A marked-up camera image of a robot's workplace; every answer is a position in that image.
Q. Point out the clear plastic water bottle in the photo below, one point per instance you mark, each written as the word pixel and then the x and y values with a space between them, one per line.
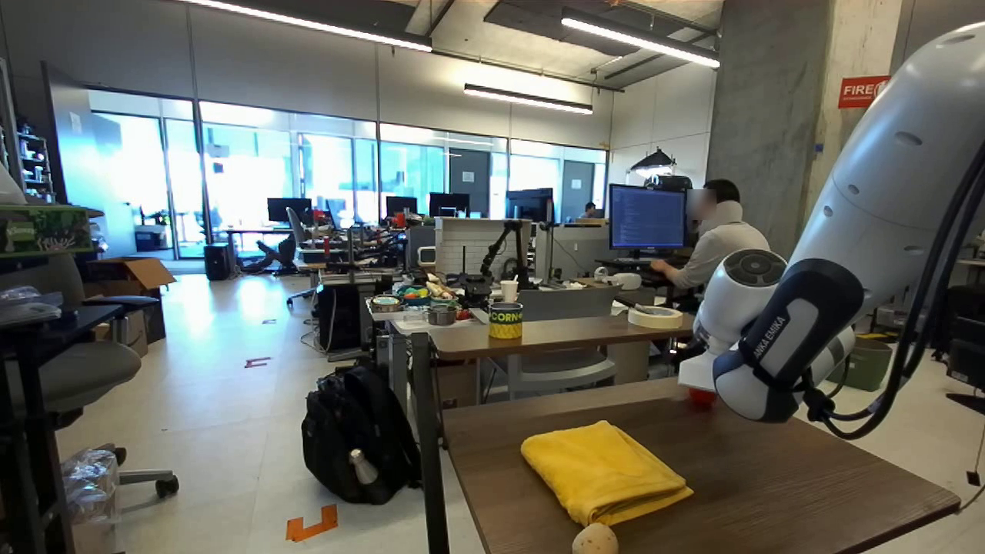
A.
pixel 90 494

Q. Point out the long ceiling light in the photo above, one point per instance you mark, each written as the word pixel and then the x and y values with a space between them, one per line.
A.
pixel 307 23
pixel 636 42

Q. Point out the white tape roll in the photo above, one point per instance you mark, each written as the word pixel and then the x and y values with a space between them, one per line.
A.
pixel 657 318

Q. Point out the black desk lamp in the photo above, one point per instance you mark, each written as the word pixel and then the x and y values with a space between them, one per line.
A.
pixel 654 162

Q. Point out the small black desk robot arm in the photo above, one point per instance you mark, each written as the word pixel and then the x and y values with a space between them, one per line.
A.
pixel 510 246

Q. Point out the blue screen computer monitor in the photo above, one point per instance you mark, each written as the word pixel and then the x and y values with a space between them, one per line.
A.
pixel 648 218

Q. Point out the yellow green tin can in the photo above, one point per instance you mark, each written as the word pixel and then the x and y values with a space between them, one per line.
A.
pixel 504 325

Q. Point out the green plastic crate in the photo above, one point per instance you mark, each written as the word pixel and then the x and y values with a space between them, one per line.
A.
pixel 870 363

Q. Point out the grey office swivel chair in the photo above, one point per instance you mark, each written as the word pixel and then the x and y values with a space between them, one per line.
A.
pixel 88 370

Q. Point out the orange floor tape mark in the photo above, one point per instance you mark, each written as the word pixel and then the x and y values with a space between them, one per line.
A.
pixel 307 526

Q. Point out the green storage box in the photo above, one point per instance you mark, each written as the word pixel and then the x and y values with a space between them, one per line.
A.
pixel 41 229

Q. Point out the red wall sign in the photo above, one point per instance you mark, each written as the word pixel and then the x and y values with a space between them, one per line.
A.
pixel 863 92

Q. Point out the yellow towel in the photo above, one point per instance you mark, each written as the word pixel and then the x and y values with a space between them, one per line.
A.
pixel 605 472

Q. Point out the seated person white hoodie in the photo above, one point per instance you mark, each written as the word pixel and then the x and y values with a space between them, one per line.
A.
pixel 718 241

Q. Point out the black metal shelf rack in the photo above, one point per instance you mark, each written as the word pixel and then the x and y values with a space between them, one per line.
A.
pixel 970 341

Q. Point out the grey plastic chair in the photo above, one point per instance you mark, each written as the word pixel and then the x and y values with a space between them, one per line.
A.
pixel 563 305

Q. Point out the black backpack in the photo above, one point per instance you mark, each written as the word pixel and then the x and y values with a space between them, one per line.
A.
pixel 355 420

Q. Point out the open cardboard box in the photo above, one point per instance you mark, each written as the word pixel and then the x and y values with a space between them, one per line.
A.
pixel 134 279

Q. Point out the beige toy egg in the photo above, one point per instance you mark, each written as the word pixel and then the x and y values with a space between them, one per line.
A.
pixel 594 541

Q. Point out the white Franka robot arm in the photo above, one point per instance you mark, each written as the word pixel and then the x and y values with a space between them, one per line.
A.
pixel 902 173

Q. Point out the brown wooden desk black legs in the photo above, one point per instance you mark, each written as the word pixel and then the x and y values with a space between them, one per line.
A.
pixel 556 333

